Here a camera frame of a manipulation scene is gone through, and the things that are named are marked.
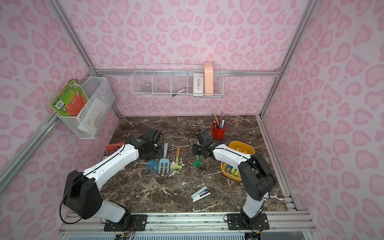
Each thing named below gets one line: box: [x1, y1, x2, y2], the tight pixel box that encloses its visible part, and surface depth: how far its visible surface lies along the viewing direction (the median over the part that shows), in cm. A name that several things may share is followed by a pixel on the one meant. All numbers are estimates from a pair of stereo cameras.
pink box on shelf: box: [204, 61, 214, 95], surface depth 86 cm
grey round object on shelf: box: [142, 83, 152, 93], surface depth 100 cm
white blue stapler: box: [191, 186, 211, 203], surface depth 82 cm
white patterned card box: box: [193, 73, 204, 97], surface depth 94 cm
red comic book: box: [102, 142, 125, 160], surface depth 102 cm
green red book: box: [49, 79, 90, 117], surface depth 73 cm
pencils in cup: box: [212, 111, 231, 129], surface depth 103 cm
